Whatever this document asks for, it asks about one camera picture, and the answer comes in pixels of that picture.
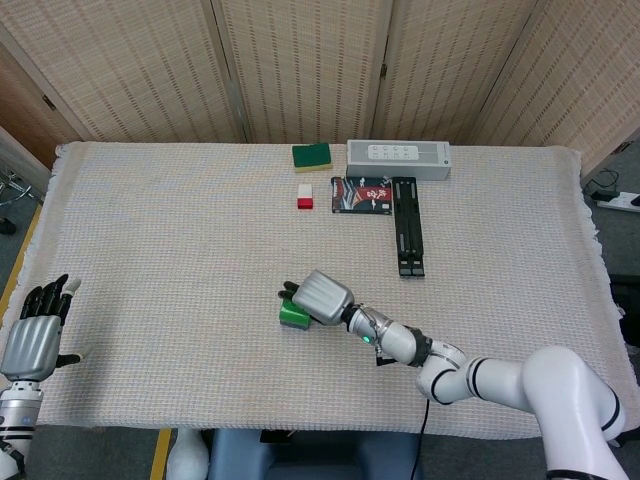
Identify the black equipment case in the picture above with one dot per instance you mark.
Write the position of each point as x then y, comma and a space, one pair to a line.
625, 305

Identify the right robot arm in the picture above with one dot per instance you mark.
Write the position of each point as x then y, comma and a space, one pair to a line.
550, 380

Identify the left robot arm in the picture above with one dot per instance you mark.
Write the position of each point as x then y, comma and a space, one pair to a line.
17, 410

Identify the beige woven tablecloth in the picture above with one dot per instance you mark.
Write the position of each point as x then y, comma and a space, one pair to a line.
175, 250

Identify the dark printed card box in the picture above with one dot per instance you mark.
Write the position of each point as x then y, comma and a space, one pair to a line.
360, 197

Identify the white power strip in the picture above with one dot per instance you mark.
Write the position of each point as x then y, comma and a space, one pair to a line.
620, 201

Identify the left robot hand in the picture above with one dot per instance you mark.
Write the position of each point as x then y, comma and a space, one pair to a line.
32, 345

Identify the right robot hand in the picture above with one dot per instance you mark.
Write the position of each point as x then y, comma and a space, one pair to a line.
322, 297

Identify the red and white small box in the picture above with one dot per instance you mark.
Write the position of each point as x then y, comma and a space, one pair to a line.
305, 201

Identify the chrome legged chair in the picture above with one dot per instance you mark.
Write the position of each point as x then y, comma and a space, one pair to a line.
12, 192

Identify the green toy block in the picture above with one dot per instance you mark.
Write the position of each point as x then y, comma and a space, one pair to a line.
292, 314

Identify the green and yellow sponge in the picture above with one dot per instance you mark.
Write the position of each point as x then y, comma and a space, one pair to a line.
310, 155

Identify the long grey cardboard box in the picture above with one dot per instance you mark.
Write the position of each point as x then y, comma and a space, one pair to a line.
400, 165

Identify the white robot body shell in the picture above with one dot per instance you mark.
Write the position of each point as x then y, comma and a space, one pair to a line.
189, 457

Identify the black folding stand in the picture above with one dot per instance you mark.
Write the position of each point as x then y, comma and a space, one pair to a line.
410, 235

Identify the woven folding screen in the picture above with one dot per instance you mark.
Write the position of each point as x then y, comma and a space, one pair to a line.
150, 70

